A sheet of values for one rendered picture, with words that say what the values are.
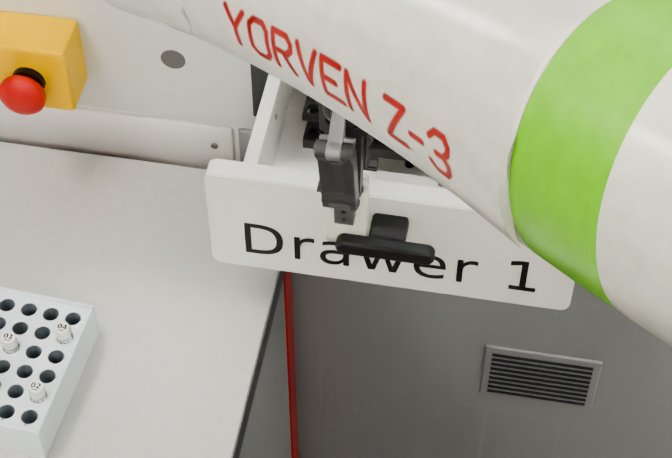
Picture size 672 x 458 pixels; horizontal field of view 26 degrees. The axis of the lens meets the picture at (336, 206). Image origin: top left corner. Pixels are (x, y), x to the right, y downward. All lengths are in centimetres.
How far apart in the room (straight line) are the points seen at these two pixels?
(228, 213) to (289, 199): 6
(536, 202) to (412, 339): 101
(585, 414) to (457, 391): 14
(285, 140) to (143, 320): 19
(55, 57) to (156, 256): 19
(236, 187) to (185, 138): 24
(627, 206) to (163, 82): 85
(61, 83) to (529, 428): 68
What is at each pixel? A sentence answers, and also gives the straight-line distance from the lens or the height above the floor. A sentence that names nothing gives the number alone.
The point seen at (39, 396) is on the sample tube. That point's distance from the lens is 116.
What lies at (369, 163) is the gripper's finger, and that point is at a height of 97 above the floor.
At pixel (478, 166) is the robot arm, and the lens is 53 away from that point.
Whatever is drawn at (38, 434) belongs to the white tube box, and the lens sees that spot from 115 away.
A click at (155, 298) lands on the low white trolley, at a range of 125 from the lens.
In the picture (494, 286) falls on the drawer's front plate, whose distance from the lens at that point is 116.
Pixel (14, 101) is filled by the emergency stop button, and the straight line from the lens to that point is 126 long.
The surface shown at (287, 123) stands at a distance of 127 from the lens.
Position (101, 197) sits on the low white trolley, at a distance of 133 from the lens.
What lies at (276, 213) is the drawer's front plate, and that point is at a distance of 113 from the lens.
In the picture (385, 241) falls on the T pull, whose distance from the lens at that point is 108.
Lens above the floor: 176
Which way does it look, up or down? 50 degrees down
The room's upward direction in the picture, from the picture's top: straight up
